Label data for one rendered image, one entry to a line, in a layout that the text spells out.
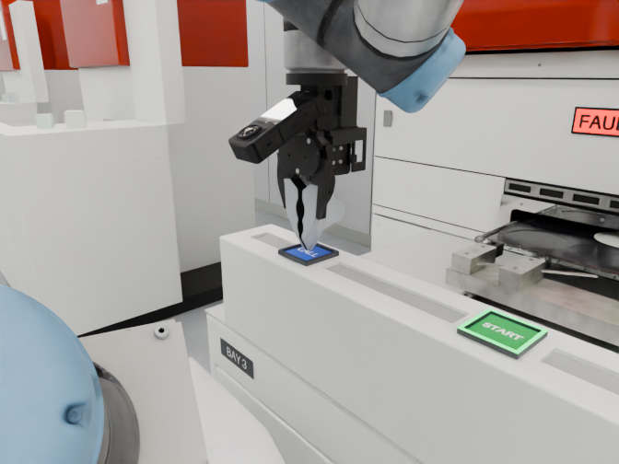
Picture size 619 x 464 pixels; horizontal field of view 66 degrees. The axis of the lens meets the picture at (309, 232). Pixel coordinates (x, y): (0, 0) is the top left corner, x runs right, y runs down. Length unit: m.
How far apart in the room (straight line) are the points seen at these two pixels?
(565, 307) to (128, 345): 0.55
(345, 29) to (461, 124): 0.72
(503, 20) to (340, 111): 0.52
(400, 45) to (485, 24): 0.68
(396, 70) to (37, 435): 0.34
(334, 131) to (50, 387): 0.41
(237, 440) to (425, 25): 0.42
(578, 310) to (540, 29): 0.50
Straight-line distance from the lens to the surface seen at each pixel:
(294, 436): 0.69
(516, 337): 0.45
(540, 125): 1.04
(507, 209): 1.07
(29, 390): 0.22
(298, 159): 0.56
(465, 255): 0.79
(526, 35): 1.00
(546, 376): 0.42
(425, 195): 1.19
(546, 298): 0.75
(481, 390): 0.43
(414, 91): 0.41
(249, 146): 0.50
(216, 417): 0.57
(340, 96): 0.58
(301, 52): 0.54
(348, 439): 0.59
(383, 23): 0.36
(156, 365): 0.44
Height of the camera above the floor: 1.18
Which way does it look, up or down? 18 degrees down
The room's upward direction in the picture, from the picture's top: straight up
